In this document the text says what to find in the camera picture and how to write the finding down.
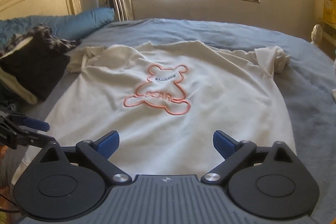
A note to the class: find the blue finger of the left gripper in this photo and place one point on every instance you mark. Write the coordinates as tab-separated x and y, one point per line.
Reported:
36	124

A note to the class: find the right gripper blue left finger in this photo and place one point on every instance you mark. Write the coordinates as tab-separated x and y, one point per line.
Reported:
95	156

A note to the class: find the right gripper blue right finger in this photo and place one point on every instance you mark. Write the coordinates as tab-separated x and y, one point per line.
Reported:
236	155

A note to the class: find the black folded garment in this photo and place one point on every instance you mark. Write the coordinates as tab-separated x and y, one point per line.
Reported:
37	67

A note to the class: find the plaid dark garment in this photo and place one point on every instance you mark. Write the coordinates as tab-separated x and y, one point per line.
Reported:
54	43

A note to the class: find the teal pillow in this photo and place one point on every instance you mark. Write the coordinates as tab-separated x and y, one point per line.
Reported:
70	27

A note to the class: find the grey bed blanket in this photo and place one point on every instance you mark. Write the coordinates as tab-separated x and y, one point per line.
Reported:
279	185

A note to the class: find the white green side table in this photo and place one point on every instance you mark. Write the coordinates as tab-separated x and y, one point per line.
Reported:
327	43

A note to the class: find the white footboard bedpost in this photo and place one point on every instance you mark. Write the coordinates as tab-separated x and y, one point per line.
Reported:
316	35

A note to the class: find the yellow cardboard box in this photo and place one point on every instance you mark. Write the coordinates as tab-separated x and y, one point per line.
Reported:
329	9

